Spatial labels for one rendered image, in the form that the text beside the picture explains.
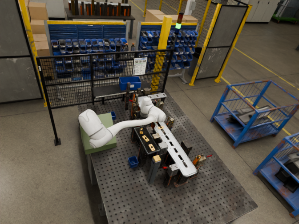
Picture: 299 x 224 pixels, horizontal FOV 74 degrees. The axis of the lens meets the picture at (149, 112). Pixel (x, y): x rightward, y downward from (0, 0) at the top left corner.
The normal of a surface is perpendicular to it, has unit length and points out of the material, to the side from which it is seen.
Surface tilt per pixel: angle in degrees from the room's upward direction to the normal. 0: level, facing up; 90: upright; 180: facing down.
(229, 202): 0
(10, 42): 92
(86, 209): 0
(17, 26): 91
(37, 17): 90
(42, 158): 0
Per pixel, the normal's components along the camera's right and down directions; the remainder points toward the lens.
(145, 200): 0.15, -0.74
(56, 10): 0.40, 0.65
